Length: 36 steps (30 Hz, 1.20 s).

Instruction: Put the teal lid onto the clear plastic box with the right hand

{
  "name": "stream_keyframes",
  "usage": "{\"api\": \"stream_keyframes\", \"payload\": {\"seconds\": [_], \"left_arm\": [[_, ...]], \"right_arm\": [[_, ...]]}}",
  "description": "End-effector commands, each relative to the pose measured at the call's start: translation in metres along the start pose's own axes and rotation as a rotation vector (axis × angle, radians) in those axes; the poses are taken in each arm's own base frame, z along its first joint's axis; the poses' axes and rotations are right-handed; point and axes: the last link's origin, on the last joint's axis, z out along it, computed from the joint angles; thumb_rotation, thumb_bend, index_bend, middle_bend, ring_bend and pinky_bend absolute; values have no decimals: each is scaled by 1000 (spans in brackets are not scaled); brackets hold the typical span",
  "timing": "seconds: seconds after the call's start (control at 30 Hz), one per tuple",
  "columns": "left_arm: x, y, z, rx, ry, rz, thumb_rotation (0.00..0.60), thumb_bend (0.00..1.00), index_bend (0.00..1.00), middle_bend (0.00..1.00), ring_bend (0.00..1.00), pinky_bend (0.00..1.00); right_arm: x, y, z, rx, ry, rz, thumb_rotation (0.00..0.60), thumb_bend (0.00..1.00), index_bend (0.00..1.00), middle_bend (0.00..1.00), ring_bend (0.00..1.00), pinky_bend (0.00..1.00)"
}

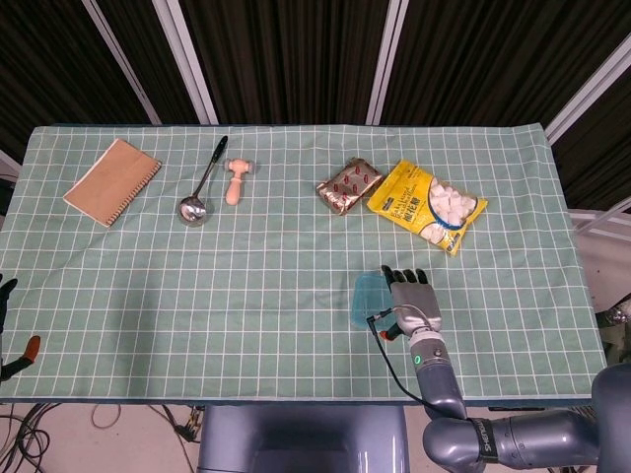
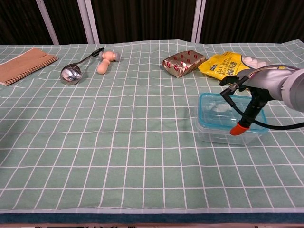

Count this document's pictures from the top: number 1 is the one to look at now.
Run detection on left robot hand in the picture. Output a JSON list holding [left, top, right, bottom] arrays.
[[0, 275, 43, 383]]

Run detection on blue-grey robot torso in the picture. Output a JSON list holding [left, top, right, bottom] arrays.
[[196, 404, 411, 473]]

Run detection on silver red snack packet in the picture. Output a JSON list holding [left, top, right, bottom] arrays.
[[315, 157, 385, 217]]

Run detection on green checked tablecloth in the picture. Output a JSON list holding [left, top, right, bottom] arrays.
[[0, 123, 615, 406]]

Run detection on white frame post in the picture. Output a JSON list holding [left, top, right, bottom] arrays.
[[151, 0, 219, 125], [365, 0, 411, 126], [82, 0, 163, 125], [544, 36, 631, 147]]

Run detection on black pleated curtain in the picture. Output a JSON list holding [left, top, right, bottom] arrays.
[[0, 0, 631, 213]]

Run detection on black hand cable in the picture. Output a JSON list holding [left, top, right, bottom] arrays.
[[367, 307, 431, 409]]

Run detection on silver foil hose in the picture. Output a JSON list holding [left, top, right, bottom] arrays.
[[598, 301, 631, 327]]

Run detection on wooden toy mallet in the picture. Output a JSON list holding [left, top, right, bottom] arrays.
[[224, 158, 258, 206]]

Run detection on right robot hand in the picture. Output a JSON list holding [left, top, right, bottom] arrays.
[[380, 264, 444, 342]]

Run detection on brown spiral notebook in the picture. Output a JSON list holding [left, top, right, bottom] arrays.
[[62, 138, 164, 229]]

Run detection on white frame bars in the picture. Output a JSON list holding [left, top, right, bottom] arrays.
[[569, 196, 631, 242]]

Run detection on yellow marshmallow bag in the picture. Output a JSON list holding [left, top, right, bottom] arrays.
[[367, 159, 489, 256]]

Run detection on black plug cable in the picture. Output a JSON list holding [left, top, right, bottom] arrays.
[[160, 404, 204, 444]]

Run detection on black floor cable bundle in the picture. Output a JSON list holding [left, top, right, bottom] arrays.
[[0, 402, 65, 473]]

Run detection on metal ladle black handle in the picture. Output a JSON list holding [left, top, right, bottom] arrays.
[[177, 135, 229, 228]]

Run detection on blue plastic lid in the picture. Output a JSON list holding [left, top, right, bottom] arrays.
[[352, 273, 398, 330]]

